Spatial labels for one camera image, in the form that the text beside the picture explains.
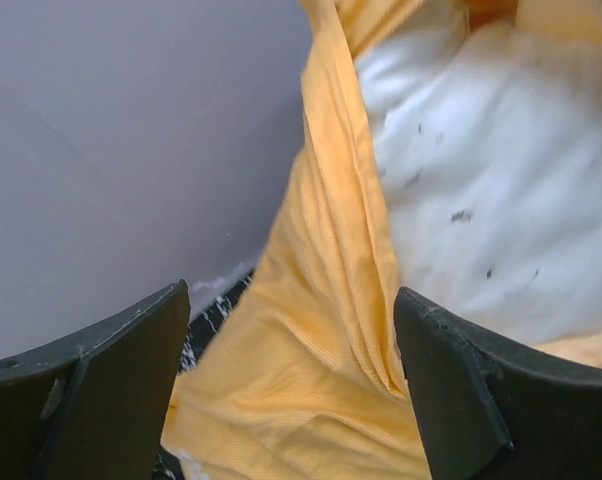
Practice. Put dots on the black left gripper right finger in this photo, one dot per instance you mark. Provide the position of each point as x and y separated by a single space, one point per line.
488 407

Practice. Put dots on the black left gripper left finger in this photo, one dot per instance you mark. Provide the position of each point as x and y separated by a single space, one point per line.
92 404

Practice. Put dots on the orange cartoon print pillowcase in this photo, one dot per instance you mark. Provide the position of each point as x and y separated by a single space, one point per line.
304 380

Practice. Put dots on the white pillow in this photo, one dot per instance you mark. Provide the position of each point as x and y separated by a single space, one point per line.
488 148

